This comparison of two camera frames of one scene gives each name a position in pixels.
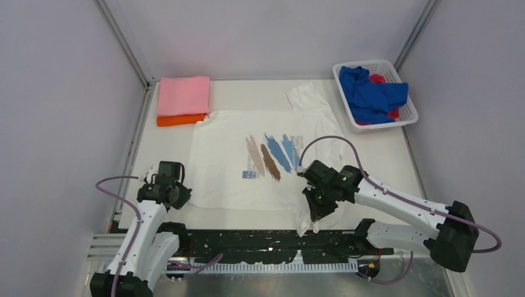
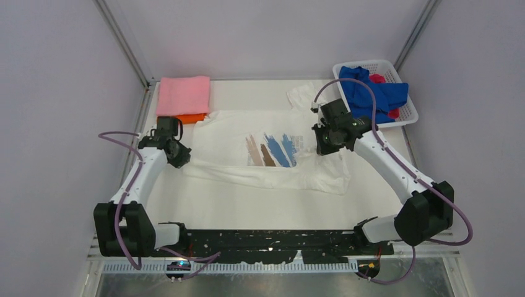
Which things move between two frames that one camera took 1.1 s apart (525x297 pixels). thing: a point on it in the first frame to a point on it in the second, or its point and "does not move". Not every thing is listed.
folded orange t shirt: (179, 119) does not move
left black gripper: (184, 197) to (184, 157)
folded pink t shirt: (183, 95) does not move
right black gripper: (317, 211) to (322, 148)
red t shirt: (393, 113) does not move
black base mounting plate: (264, 245) does not move
